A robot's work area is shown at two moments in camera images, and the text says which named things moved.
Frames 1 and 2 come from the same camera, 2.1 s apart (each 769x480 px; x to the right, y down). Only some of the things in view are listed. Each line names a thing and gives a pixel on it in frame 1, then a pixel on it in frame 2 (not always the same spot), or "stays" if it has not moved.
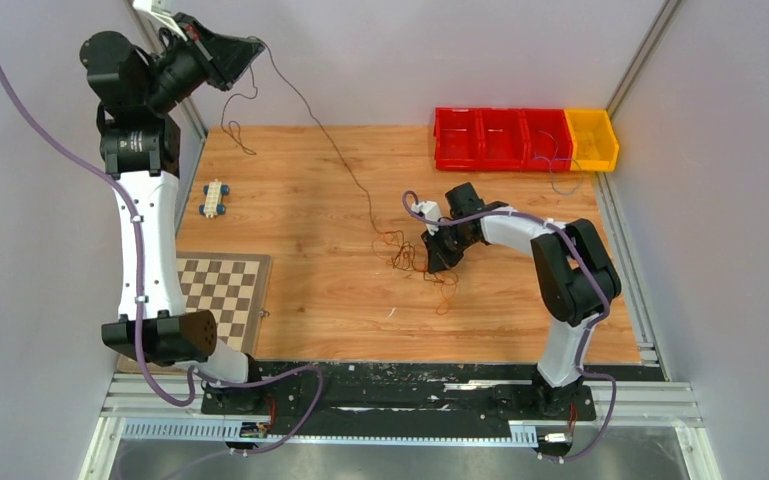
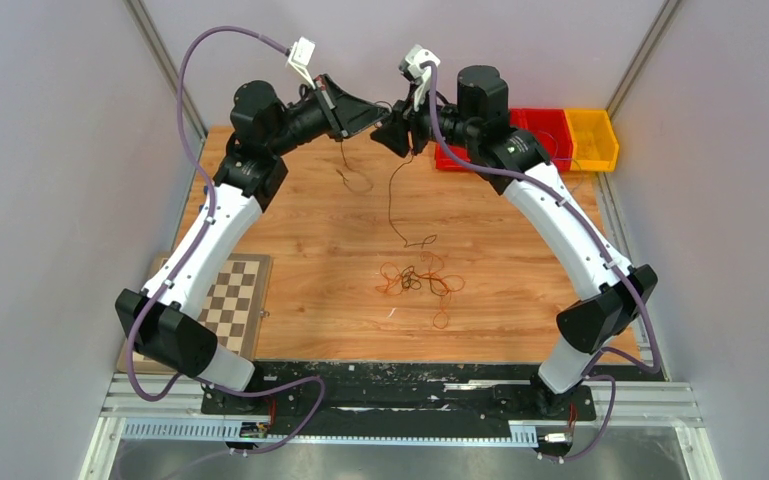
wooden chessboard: x=231 y=289 stays
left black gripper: x=220 y=59 -> x=344 y=114
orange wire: x=394 y=248 -> x=393 y=281
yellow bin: x=595 y=141 stays
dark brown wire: x=385 y=237 -> x=349 y=168
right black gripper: x=440 y=260 -> x=395 y=132
